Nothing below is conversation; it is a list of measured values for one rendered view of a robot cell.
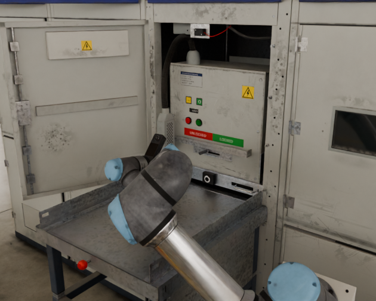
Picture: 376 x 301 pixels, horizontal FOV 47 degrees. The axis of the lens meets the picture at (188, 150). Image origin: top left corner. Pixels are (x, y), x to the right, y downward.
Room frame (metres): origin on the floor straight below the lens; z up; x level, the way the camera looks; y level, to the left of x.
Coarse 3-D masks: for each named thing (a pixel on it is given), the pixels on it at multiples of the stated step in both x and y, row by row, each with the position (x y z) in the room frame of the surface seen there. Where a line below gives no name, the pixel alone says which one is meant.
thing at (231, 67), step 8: (176, 64) 1.97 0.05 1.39; (184, 64) 1.93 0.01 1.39; (192, 64) 1.91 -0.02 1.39; (200, 64) 1.94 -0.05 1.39; (208, 64) 1.94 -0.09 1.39; (216, 64) 1.94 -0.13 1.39; (224, 64) 1.94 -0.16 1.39; (232, 64) 1.94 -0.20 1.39; (240, 64) 1.94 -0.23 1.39; (248, 64) 1.94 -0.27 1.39; (256, 64) 1.94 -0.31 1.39; (256, 72) 1.71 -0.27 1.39; (264, 72) 1.69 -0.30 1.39; (264, 88) 1.69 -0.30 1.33; (264, 96) 1.69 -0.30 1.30; (264, 104) 1.69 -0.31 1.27; (264, 112) 1.70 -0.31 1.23; (264, 120) 1.70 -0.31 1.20; (264, 128) 1.70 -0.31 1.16; (264, 136) 1.71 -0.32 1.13; (264, 144) 1.71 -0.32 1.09; (208, 152) 1.87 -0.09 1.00
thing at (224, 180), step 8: (200, 168) 1.86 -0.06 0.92; (192, 176) 1.89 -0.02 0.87; (200, 176) 1.86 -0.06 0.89; (216, 176) 1.81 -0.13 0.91; (224, 176) 1.78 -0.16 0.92; (232, 176) 1.77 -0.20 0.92; (216, 184) 1.81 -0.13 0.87; (224, 184) 1.78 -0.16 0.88; (232, 184) 1.76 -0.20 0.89; (240, 184) 1.73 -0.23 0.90; (248, 184) 1.71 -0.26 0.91; (256, 184) 1.68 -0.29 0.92
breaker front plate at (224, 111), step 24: (192, 72) 1.91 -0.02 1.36; (216, 72) 1.83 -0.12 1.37; (240, 72) 1.76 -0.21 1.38; (192, 96) 1.91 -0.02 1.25; (216, 96) 1.83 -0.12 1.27; (240, 96) 1.76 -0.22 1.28; (192, 120) 1.91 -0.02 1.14; (216, 120) 1.83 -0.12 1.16; (240, 120) 1.75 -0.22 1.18; (216, 144) 1.83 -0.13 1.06; (216, 168) 1.82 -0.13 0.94; (240, 168) 1.75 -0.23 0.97
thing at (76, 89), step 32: (0, 32) 1.70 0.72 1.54; (32, 32) 1.78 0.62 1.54; (64, 32) 1.82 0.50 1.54; (96, 32) 1.88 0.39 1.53; (128, 32) 1.99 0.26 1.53; (32, 64) 1.77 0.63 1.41; (64, 64) 1.84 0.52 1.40; (96, 64) 1.91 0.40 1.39; (128, 64) 1.98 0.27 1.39; (32, 96) 1.77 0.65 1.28; (64, 96) 1.83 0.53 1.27; (96, 96) 1.90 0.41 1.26; (128, 96) 1.98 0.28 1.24; (32, 128) 1.76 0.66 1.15; (64, 128) 1.83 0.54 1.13; (96, 128) 1.90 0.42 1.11; (128, 128) 1.98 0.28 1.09; (32, 160) 1.75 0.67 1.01; (64, 160) 1.82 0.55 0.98; (96, 160) 1.89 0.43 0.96; (32, 192) 1.72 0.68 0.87
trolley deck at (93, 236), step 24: (192, 192) 1.77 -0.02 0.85; (96, 216) 1.54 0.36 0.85; (192, 216) 1.54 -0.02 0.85; (216, 216) 1.54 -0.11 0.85; (264, 216) 1.60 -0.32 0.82; (48, 240) 1.41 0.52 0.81; (72, 240) 1.35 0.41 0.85; (96, 240) 1.35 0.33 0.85; (120, 240) 1.35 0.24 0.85; (216, 240) 1.35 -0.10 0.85; (240, 240) 1.44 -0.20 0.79; (96, 264) 1.25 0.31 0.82; (120, 264) 1.20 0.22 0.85; (144, 264) 1.20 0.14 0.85; (144, 288) 1.11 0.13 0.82; (168, 288) 1.11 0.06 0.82
